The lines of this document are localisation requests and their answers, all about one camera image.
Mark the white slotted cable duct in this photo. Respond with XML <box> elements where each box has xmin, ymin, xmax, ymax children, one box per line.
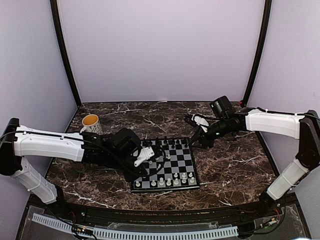
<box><xmin>31</xmin><ymin>213</ymin><xmax>239</xmax><ymax>240</ymax></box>

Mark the white bishop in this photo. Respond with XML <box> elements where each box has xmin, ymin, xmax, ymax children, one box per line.
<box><xmin>181</xmin><ymin>172</ymin><xmax>187</xmax><ymax>184</ymax></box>

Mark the white king piece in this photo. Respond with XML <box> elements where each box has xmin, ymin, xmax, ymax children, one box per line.
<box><xmin>166</xmin><ymin>178</ymin><xmax>172</xmax><ymax>186</ymax></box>

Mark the white mug orange inside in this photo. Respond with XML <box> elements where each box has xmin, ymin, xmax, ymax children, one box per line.
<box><xmin>80</xmin><ymin>114</ymin><xmax>103</xmax><ymax>135</ymax></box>

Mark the white piece front row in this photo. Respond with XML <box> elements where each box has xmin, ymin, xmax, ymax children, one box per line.
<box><xmin>173</xmin><ymin>178</ymin><xmax>180</xmax><ymax>186</ymax></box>

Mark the black front rail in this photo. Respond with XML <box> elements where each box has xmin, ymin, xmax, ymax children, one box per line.
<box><xmin>66</xmin><ymin>202</ymin><xmax>259</xmax><ymax>224</ymax></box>

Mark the black chess pieces row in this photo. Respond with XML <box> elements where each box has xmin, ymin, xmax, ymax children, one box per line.
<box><xmin>141</xmin><ymin>136</ymin><xmax>190</xmax><ymax>150</ymax></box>

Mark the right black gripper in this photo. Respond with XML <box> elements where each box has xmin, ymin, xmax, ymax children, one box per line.
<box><xmin>188</xmin><ymin>117</ymin><xmax>231</xmax><ymax>149</ymax></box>

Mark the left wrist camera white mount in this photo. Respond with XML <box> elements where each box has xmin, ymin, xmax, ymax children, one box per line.
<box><xmin>132</xmin><ymin>145</ymin><xmax>166</xmax><ymax>168</ymax></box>

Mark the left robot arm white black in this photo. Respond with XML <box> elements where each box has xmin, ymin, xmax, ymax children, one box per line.
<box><xmin>0</xmin><ymin>118</ymin><xmax>155</xmax><ymax>218</ymax></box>

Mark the right black frame post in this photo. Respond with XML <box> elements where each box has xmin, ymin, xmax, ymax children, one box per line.
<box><xmin>242</xmin><ymin>0</ymin><xmax>272</xmax><ymax>106</ymax></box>

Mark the black grey chess board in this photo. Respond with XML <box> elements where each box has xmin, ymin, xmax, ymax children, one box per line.
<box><xmin>130</xmin><ymin>143</ymin><xmax>200</xmax><ymax>193</ymax></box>

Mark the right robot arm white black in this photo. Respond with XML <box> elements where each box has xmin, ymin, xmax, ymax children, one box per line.
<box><xmin>184</xmin><ymin>95</ymin><xmax>320</xmax><ymax>217</ymax></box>

